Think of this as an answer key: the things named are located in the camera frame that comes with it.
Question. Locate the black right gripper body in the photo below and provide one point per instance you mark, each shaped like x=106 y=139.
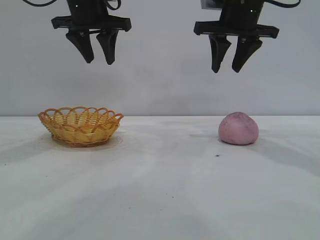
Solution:
x=240 y=17

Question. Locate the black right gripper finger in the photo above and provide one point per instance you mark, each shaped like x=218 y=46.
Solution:
x=218 y=50
x=246 y=52

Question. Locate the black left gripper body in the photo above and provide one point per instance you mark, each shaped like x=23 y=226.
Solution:
x=87 y=15

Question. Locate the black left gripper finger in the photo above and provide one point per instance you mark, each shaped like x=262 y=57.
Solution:
x=81 y=46
x=107 y=46

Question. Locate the pink peach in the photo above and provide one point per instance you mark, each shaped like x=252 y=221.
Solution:
x=238 y=130

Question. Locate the yellow woven wicker basket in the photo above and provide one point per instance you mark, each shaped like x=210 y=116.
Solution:
x=80 y=130

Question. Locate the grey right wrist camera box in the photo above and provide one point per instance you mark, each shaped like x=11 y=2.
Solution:
x=211 y=3

